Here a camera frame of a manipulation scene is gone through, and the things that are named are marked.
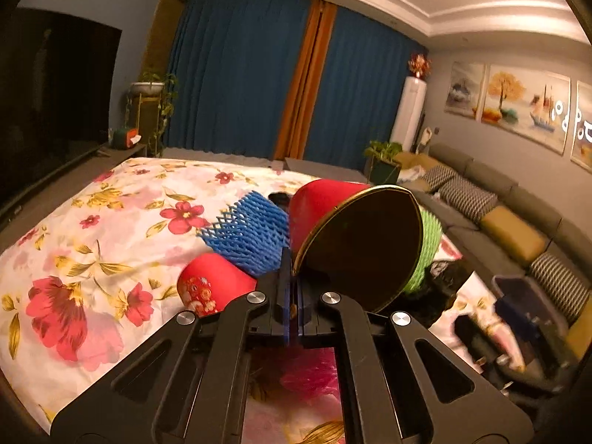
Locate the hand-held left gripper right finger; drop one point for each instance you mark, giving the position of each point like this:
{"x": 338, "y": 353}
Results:
{"x": 314, "y": 323}

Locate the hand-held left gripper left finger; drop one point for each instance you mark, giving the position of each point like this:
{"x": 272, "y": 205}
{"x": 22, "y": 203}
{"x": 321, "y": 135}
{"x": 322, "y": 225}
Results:
{"x": 289, "y": 323}

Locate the red paper cup gold rim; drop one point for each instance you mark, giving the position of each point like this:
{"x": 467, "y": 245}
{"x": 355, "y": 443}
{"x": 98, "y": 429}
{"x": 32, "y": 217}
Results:
{"x": 360, "y": 249}

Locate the blue foam fruit net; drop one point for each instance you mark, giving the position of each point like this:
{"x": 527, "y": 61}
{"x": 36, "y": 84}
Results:
{"x": 249, "y": 236}

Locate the grey trash bin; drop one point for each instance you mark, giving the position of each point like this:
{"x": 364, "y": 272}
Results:
{"x": 532, "y": 305}

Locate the red patterned paper cup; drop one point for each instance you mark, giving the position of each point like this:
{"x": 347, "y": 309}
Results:
{"x": 217, "y": 282}

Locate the green foam fruit net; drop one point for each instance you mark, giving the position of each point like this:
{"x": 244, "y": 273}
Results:
{"x": 428, "y": 249}

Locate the grey table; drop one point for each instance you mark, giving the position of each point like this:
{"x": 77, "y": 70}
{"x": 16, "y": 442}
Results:
{"x": 323, "y": 169}

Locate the potted plant in dark pot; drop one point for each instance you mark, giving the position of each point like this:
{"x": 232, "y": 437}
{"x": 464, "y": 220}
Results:
{"x": 383, "y": 162}

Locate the white clothes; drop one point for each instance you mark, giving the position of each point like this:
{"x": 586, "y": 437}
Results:
{"x": 413, "y": 175}

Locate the small patterned grey cushion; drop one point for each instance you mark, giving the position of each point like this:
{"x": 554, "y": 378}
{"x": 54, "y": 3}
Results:
{"x": 439, "y": 178}

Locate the large patterned grey cushion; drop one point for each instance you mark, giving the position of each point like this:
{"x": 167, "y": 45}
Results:
{"x": 469, "y": 199}

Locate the floral printed blanket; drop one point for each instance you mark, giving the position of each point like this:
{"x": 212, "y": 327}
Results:
{"x": 115, "y": 222}

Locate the white handheld vacuum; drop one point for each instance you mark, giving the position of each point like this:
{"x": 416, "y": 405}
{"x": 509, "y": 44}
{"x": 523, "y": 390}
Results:
{"x": 424, "y": 139}

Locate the mustard cushion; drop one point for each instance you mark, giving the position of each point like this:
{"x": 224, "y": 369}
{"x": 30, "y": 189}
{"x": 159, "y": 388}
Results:
{"x": 513, "y": 233}

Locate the white standing air conditioner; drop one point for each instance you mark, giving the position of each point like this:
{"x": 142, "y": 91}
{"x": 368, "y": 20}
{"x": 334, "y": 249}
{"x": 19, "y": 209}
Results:
{"x": 409, "y": 111}

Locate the blue curtain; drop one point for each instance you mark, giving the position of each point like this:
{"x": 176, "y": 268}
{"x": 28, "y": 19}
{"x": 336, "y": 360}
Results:
{"x": 231, "y": 78}
{"x": 360, "y": 92}

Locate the grey tv cabinet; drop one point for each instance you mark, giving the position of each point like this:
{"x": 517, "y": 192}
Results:
{"x": 125, "y": 153}

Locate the orange curtain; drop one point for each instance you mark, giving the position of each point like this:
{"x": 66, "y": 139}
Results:
{"x": 305, "y": 78}

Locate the gold plant stand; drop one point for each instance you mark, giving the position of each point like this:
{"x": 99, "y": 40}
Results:
{"x": 149, "y": 120}

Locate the striped grey cushion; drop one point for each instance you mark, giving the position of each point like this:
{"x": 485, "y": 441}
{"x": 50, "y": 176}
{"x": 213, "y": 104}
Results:
{"x": 559, "y": 284}

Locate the green orange tissue box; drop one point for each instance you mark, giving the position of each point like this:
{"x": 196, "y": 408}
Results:
{"x": 124, "y": 138}

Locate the grey sofa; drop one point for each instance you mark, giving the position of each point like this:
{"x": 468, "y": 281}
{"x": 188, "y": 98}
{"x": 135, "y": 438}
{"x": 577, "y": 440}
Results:
{"x": 522, "y": 185}

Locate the trailing plant in white pot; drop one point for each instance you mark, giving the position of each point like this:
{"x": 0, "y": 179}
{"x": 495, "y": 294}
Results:
{"x": 148, "y": 87}

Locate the red flower decoration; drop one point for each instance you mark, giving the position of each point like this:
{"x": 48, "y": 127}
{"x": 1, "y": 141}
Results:
{"x": 419, "y": 65}

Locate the black flat television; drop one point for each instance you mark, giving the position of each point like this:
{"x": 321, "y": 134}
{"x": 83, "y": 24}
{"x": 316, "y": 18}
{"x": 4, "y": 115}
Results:
{"x": 55, "y": 101}

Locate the grey toned wall painting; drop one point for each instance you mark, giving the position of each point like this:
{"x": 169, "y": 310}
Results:
{"x": 465, "y": 89}

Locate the golden tree wall painting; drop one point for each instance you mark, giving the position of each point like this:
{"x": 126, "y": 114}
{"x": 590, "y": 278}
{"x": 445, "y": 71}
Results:
{"x": 525, "y": 106}

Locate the narrow wall painting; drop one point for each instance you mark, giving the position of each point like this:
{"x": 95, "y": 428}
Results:
{"x": 583, "y": 125}

